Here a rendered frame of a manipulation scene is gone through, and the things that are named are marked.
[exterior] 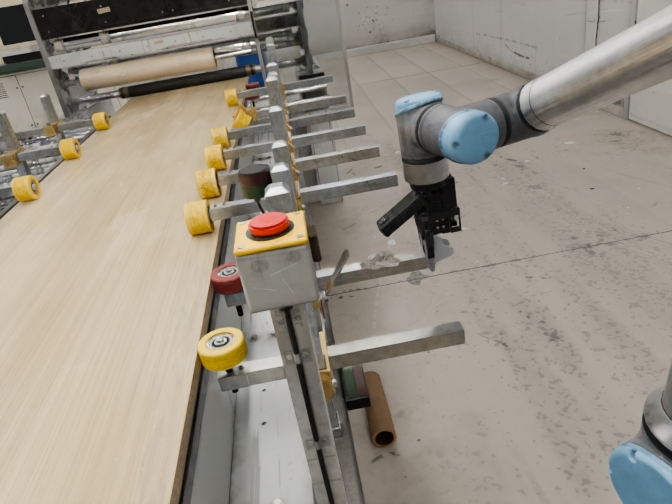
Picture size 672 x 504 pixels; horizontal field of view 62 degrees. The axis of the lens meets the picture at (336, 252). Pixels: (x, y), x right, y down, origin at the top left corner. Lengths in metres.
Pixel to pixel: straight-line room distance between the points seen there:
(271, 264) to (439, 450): 1.50
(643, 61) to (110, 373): 0.91
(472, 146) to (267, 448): 0.69
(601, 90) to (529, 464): 1.29
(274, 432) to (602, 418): 1.22
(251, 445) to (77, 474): 0.43
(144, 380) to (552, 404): 1.50
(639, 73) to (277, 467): 0.88
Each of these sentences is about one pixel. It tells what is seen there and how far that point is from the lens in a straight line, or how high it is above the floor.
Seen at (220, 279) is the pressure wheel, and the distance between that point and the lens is 1.17.
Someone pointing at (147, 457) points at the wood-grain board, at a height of 0.90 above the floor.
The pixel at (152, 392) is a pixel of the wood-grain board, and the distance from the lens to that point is 0.94.
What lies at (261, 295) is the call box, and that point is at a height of 1.17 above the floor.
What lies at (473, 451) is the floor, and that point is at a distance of 1.96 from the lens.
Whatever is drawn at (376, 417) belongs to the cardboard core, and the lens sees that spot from 1.97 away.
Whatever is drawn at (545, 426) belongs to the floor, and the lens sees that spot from 2.05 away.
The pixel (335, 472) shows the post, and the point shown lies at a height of 0.90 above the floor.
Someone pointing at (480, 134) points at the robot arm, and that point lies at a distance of 0.98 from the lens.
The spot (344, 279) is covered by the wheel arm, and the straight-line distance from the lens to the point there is 1.20.
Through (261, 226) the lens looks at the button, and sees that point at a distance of 0.53.
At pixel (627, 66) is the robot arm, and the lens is 0.87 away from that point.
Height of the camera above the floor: 1.44
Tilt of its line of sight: 27 degrees down
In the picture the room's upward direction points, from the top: 10 degrees counter-clockwise
